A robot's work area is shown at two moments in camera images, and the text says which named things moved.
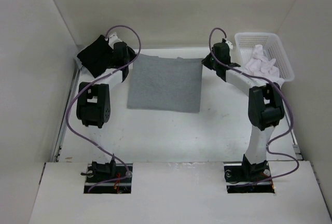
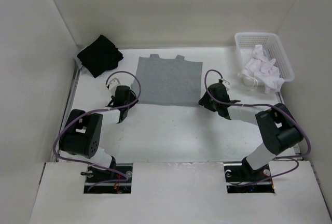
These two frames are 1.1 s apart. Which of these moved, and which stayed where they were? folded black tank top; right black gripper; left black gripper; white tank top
Moved: right black gripper; left black gripper
Stayed: folded black tank top; white tank top
